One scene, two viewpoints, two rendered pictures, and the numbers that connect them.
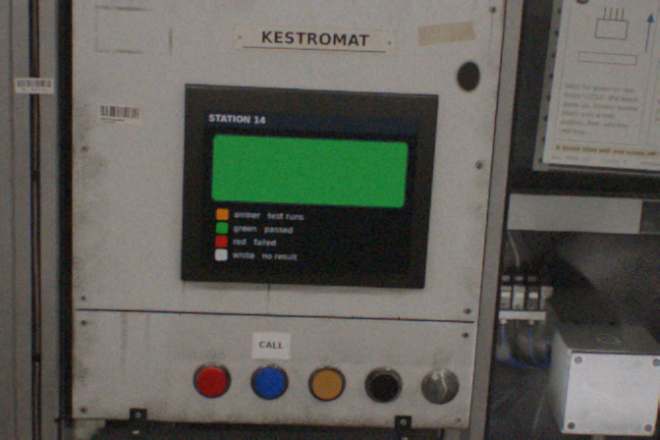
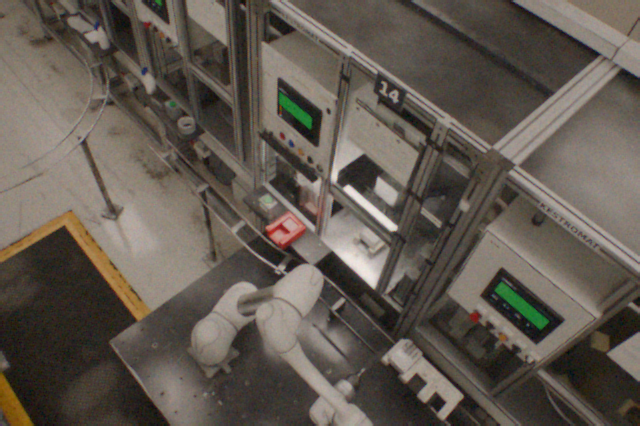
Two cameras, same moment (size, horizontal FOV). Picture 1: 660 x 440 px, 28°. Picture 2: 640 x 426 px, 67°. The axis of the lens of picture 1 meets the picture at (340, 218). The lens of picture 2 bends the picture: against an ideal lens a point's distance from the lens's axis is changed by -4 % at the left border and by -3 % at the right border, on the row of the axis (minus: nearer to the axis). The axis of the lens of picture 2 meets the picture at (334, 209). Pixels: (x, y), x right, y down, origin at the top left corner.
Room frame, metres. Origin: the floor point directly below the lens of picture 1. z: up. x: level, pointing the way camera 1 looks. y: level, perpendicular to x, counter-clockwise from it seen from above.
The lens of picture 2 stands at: (0.30, -1.10, 3.06)
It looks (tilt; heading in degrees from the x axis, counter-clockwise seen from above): 54 degrees down; 41
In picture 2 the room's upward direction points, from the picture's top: 10 degrees clockwise
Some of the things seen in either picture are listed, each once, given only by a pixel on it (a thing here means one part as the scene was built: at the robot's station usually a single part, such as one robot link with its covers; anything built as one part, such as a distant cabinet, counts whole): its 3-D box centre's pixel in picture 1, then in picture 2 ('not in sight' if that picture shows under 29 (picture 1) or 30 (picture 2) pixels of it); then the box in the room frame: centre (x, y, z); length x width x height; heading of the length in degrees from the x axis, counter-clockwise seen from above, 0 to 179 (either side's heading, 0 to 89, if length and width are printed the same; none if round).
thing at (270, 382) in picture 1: (269, 381); not in sight; (1.27, 0.06, 1.42); 0.03 x 0.02 x 0.03; 94
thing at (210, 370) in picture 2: not in sight; (215, 353); (0.59, -0.27, 0.71); 0.22 x 0.18 x 0.06; 94
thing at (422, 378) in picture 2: not in sight; (420, 379); (1.22, -0.98, 0.84); 0.36 x 0.14 x 0.10; 94
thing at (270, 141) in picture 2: (272, 436); (288, 154); (1.25, 0.06, 1.37); 0.36 x 0.04 x 0.04; 94
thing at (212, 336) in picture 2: not in sight; (211, 338); (0.60, -0.25, 0.85); 0.18 x 0.16 x 0.22; 19
